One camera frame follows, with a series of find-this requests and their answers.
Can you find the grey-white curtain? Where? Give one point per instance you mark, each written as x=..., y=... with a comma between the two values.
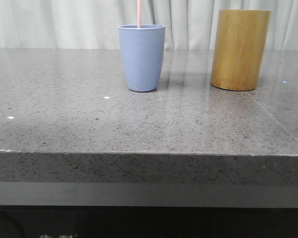
x=93, y=24

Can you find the pink chopstick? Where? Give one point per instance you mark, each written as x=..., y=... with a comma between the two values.
x=139, y=13

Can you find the blue plastic cup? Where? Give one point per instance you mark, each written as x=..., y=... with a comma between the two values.
x=142, y=53

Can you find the bamboo cylinder holder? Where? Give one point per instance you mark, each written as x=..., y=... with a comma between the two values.
x=240, y=43

